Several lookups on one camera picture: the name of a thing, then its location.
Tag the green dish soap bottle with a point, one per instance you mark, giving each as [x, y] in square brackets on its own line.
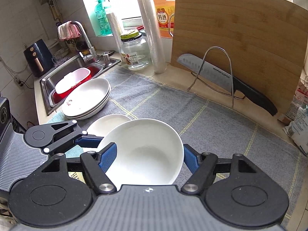
[102, 18]

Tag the stainless steel sink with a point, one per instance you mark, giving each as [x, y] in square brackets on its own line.
[48, 82]

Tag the sink soap dispenser pump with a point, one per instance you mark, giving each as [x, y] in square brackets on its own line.
[105, 57]

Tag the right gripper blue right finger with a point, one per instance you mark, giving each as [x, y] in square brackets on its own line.
[202, 166]

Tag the red washing basin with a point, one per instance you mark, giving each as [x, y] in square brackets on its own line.
[56, 98]

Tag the white colander basket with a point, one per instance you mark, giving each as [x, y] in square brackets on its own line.
[73, 79]

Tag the wire board stand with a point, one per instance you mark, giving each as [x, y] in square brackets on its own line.
[210, 72]

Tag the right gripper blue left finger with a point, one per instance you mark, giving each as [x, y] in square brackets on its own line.
[95, 166]

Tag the santoku kitchen knife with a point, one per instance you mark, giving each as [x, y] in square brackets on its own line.
[255, 96]

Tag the short plastic bag roll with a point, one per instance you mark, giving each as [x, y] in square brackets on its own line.
[116, 28]

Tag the orange cooking wine jug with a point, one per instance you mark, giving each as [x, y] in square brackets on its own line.
[164, 9]

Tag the white plate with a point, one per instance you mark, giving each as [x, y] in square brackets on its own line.
[83, 105]
[97, 83]
[92, 112]

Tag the white plate back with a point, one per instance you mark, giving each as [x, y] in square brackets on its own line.
[97, 83]

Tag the glass jar yellow lid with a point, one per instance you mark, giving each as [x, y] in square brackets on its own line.
[135, 50]

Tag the grey blue checked towel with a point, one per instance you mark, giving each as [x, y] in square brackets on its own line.
[206, 126]

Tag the dark blue air fryer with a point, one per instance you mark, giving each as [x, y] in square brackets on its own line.
[39, 58]

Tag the pink dish cloth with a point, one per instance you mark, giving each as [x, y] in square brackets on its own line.
[68, 31]

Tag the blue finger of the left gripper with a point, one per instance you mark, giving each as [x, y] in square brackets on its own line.
[88, 141]

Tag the white plastic food bag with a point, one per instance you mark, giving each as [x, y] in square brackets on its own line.
[296, 117]

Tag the tall plastic cup stack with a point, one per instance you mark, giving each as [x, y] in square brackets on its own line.
[150, 22]

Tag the bamboo cutting board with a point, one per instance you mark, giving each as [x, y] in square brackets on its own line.
[263, 42]

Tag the white floral bowl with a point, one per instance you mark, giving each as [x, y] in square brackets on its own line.
[104, 125]
[149, 152]

